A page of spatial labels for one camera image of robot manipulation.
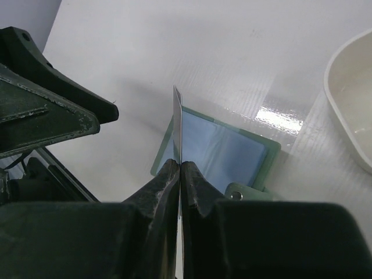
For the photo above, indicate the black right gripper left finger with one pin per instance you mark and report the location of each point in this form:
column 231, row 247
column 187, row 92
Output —
column 135, row 238

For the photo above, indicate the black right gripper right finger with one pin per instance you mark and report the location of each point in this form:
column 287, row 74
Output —
column 223, row 238

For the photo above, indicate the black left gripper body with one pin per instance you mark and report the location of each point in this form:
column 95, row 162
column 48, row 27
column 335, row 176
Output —
column 38, row 176

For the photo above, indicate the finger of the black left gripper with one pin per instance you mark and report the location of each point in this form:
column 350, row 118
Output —
column 34, row 117
column 20, row 54

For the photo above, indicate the green card holder wallet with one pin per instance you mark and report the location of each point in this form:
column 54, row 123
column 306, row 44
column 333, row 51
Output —
column 235, row 161

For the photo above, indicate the black VIP credit card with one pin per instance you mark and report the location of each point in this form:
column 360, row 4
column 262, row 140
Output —
column 177, row 125

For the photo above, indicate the white oblong tray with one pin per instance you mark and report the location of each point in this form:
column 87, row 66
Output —
column 347, row 86

